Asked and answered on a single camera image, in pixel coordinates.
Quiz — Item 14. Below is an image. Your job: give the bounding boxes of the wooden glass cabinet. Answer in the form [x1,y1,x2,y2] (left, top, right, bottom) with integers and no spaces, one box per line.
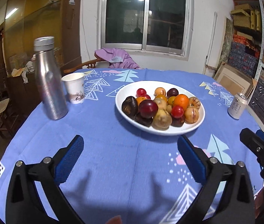
[2,0,83,75]

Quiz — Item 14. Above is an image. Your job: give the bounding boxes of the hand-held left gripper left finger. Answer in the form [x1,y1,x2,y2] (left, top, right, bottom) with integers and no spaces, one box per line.
[5,135,85,224]

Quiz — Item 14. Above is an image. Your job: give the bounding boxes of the spotted tan passion fruit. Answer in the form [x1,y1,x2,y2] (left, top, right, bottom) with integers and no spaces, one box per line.
[184,106,200,124]

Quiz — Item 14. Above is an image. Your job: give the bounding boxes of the dark wooden chair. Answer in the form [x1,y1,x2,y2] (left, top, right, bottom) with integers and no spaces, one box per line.
[0,68,18,140]

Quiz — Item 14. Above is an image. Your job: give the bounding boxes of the purple jacket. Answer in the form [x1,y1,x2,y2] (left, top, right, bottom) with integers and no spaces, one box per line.
[95,48,141,70]

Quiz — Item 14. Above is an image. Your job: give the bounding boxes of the large orange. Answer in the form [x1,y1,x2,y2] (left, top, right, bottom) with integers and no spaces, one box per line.
[173,94,190,111]

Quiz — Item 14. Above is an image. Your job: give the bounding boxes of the dark brown round fruit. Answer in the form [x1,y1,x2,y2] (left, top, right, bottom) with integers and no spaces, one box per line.
[134,114,153,127]
[122,96,139,117]

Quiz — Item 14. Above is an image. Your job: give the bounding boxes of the blue printed tablecloth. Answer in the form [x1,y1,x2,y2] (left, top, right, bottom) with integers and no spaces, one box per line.
[0,68,264,224]

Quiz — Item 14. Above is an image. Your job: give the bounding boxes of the wooden picture frame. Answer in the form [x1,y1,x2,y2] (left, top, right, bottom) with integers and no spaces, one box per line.
[213,62,257,98]

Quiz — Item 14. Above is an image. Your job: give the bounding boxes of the steel water bottle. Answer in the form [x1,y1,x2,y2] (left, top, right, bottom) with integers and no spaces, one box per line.
[33,37,69,120]

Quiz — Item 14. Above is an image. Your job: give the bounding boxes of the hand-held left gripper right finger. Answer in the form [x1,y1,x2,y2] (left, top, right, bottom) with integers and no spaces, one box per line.
[177,135,256,224]

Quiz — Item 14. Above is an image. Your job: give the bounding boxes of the large red plum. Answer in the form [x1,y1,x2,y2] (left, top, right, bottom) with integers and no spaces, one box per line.
[139,99,159,119]

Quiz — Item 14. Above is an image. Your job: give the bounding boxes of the white plate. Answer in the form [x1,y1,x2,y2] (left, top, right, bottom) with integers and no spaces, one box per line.
[115,80,205,136]

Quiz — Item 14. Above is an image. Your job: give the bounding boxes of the white paper cup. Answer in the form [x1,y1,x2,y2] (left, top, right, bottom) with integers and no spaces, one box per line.
[61,73,86,104]

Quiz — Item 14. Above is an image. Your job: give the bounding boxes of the sliding glass window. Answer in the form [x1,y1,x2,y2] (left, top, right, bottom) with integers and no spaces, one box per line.
[100,0,194,61]

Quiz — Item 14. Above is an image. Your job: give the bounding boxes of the cream beverage can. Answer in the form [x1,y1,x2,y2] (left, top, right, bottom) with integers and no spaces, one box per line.
[227,93,248,120]

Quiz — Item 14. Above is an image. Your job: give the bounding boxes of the dark brown pale-bottomed fruit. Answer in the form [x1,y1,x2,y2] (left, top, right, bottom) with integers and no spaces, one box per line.
[171,116,185,127]

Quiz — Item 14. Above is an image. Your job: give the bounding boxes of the white rag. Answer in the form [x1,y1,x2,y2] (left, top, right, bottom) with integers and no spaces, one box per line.
[12,61,35,84]

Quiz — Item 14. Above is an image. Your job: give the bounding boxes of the large tan round fruit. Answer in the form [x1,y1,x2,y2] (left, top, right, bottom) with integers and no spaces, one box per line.
[152,109,172,130]

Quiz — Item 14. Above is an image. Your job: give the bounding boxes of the dark wooden side cabinet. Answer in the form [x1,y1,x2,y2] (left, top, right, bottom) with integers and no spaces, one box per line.
[6,72,44,122]

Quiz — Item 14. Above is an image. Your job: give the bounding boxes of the person's left hand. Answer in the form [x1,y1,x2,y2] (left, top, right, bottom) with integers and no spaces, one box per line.
[106,216,124,224]

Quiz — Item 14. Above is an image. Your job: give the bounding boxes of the dark purple plum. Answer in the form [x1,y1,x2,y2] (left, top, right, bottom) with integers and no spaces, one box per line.
[167,88,179,98]

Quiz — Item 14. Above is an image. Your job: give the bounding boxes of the person's right hand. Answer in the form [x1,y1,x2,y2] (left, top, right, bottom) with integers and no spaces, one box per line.
[255,185,264,217]

